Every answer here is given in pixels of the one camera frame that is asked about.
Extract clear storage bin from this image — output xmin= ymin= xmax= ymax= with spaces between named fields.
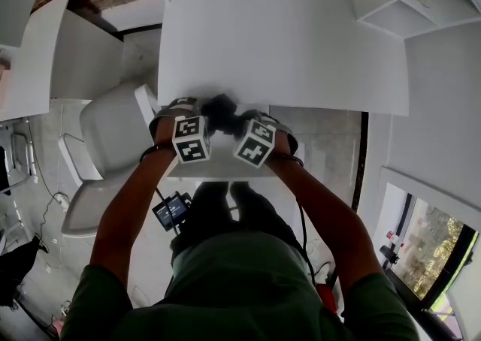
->
xmin=11 ymin=132 xmax=38 ymax=186

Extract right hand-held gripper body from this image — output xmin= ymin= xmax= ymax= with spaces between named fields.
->
xmin=232 ymin=113 xmax=300 ymax=170

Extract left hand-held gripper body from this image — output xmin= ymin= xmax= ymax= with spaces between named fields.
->
xmin=149 ymin=96 xmax=212 ymax=164

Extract white drawer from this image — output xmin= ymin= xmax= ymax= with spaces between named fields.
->
xmin=165 ymin=104 xmax=289 ymax=180

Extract white side desk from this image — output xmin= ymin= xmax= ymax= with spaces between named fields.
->
xmin=0 ymin=0 xmax=126 ymax=122

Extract person's left forearm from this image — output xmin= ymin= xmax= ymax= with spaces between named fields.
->
xmin=89 ymin=118 xmax=180 ymax=269

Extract person's green shirt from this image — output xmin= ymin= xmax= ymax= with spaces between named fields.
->
xmin=59 ymin=232 xmax=420 ymax=341

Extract black monitor device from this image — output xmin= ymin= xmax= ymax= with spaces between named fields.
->
xmin=152 ymin=191 xmax=192 ymax=231

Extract white desk with hutch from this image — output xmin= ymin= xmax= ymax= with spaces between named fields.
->
xmin=138 ymin=0 xmax=481 ymax=180

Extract person's dark trousers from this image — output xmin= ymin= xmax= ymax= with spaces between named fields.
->
xmin=171 ymin=180 xmax=304 ymax=258

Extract dark cloth item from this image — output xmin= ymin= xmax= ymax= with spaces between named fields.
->
xmin=200 ymin=93 xmax=250 ymax=137

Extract white chair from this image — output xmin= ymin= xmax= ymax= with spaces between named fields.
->
xmin=57 ymin=83 xmax=163 ymax=239

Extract person's right forearm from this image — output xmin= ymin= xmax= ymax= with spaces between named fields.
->
xmin=265 ymin=132 xmax=384 ymax=288

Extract black flask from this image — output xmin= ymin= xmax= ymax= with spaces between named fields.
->
xmin=379 ymin=244 xmax=399 ymax=264

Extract black framed window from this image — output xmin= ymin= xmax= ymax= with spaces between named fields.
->
xmin=398 ymin=191 xmax=481 ymax=320

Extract black box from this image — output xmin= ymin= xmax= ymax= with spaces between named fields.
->
xmin=0 ymin=146 xmax=12 ymax=194

